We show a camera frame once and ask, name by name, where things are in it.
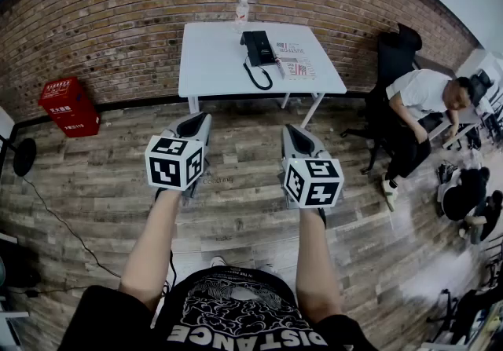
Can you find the black round stand base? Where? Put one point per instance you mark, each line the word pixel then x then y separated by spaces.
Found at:
pixel 24 157

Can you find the clear plastic water bottle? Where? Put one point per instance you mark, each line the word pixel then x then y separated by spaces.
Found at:
pixel 241 15

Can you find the person's left forearm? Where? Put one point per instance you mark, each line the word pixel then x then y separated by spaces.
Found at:
pixel 151 243

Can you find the black swivel chair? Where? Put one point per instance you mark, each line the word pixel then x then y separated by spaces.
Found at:
pixel 452 314

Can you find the red fire equipment box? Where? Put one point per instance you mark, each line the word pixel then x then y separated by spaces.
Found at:
pixel 68 106

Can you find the person's white shoe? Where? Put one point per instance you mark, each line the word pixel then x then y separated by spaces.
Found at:
pixel 218 261

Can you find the white table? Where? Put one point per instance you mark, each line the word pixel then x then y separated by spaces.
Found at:
pixel 212 66

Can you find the person's right forearm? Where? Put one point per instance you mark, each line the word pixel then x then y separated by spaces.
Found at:
pixel 316 263

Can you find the black telephone base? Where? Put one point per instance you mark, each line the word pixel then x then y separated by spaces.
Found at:
pixel 269 52

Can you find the person's black printed t-shirt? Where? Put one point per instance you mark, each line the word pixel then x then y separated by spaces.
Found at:
pixel 228 318

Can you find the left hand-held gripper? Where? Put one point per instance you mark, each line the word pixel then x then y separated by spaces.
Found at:
pixel 173 169

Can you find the striped cover book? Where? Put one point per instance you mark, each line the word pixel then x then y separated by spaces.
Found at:
pixel 292 66

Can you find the black mesh office chair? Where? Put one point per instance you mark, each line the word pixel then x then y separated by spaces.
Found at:
pixel 480 86

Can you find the white printed newspaper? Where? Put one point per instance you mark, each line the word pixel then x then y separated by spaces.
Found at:
pixel 304 52

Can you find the white desk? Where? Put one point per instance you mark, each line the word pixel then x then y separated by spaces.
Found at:
pixel 477 66

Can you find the black telephone handset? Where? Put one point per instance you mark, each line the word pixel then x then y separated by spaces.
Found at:
pixel 253 49

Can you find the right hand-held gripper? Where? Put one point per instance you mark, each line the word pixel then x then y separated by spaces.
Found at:
pixel 314 184

